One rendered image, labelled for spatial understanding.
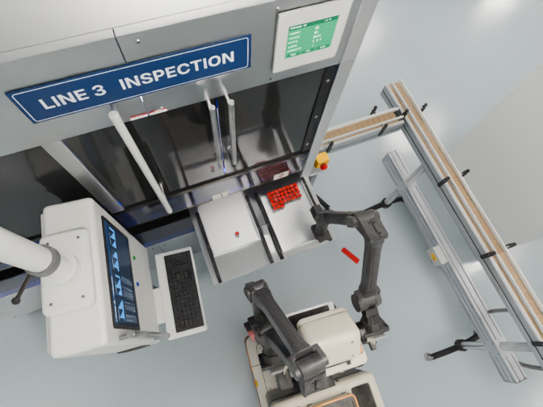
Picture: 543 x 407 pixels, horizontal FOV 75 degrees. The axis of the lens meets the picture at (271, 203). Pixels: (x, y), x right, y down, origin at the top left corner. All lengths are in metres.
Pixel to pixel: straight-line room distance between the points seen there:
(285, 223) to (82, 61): 1.32
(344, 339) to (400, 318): 1.61
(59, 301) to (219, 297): 1.64
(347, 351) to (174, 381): 1.60
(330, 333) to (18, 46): 1.23
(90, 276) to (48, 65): 0.62
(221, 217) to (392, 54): 2.74
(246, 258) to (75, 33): 1.30
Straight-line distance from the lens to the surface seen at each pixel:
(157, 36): 0.96
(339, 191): 3.07
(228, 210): 1.96
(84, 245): 1.29
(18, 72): 1.00
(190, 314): 1.92
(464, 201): 2.25
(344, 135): 2.16
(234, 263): 1.89
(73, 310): 1.27
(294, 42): 1.10
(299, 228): 1.95
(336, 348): 1.40
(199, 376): 2.76
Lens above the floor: 2.73
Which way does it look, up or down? 69 degrees down
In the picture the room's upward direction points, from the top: 11 degrees clockwise
